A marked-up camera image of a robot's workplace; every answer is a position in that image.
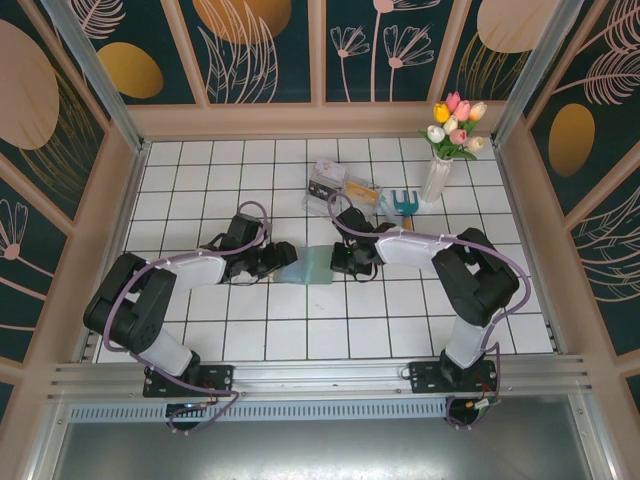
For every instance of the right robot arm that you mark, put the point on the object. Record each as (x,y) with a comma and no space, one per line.
(410,252)

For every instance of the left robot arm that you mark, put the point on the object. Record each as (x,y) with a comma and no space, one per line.
(195,272)

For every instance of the gold cards stack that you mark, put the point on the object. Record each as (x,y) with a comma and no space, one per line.
(361,194)

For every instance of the black VIP card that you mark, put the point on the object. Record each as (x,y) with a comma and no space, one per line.
(322,190)

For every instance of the white card with stripe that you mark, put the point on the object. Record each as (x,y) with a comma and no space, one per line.
(330,170)

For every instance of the light blue garden trowel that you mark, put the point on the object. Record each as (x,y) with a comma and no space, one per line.
(386,207)

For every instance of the white ribbed vase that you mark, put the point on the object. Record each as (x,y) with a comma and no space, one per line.
(437,177)

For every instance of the artificial tulip bouquet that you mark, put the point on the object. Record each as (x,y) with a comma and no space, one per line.
(455,125)

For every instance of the perforated metal strip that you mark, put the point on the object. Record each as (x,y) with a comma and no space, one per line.
(300,411)

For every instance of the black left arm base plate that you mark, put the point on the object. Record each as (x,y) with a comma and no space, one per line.
(217,380)

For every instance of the aluminium rail beam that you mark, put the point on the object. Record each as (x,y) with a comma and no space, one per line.
(325,375)

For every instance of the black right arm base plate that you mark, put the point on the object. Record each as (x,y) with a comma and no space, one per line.
(425,377)

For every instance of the aluminium frame post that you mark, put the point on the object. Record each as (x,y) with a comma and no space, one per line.
(530,75)
(102,80)

